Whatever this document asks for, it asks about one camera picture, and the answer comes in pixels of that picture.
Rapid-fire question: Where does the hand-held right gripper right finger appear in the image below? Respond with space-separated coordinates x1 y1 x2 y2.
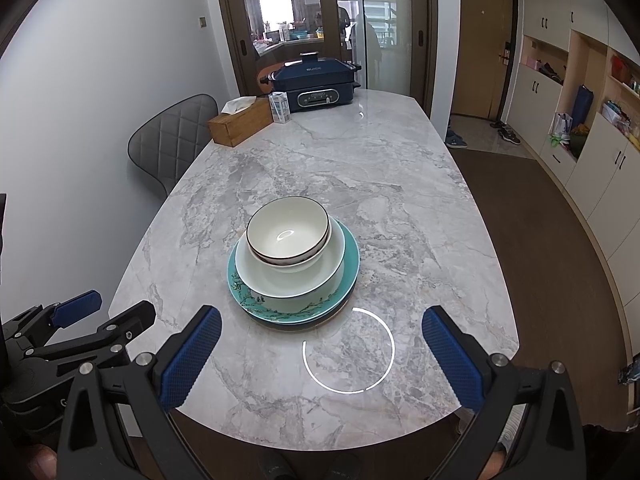
421 305 587 480

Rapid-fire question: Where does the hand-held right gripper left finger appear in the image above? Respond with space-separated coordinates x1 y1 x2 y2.
56 305 223 480

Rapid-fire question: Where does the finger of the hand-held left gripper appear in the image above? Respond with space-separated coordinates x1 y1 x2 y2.
20 300 157 377
4 290 103 350

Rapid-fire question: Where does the grey rimmed plate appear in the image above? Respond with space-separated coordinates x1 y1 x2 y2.
245 285 359 332

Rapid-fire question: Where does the large white bowl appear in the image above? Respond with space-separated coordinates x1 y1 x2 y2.
235 217 347 300

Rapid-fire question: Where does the cream patterned bowl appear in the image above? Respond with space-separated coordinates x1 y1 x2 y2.
246 215 332 267

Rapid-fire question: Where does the small white bowl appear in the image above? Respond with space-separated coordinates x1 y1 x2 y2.
246 196 331 260

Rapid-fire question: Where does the person's left hand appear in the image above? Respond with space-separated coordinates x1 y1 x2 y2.
27 447 58 480

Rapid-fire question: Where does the white slipper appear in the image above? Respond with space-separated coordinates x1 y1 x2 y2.
492 407 526 468

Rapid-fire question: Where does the black slipper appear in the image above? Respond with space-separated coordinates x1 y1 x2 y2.
260 452 297 480
325 452 362 480

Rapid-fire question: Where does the dark glossy panel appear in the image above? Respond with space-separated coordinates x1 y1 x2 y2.
617 352 640 386

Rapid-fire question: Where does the grey quilted chair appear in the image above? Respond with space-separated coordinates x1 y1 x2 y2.
128 94 219 196

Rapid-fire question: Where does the wooden tissue box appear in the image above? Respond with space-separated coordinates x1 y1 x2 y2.
207 97 274 148

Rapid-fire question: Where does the green bag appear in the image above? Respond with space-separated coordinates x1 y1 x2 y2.
570 125 591 158

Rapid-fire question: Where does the white shopping bag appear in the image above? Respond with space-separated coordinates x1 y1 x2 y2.
551 112 573 143

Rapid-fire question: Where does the small clear box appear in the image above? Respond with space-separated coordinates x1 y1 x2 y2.
268 91 292 124

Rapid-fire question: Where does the white built-in cabinet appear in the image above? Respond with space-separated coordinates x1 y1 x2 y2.
510 0 640 321

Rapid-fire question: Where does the blue bag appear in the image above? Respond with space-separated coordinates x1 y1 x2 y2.
571 85 595 128

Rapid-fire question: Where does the dark blue electric cooker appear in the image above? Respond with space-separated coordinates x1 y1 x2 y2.
267 51 363 113

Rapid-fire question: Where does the wooden entrance door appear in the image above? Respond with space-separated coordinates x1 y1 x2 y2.
450 0 518 121

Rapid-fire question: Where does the brown framed glass sliding door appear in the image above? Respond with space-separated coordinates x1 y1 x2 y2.
212 0 438 111

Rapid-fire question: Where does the kitchen counter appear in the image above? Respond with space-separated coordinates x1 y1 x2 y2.
252 35 326 61

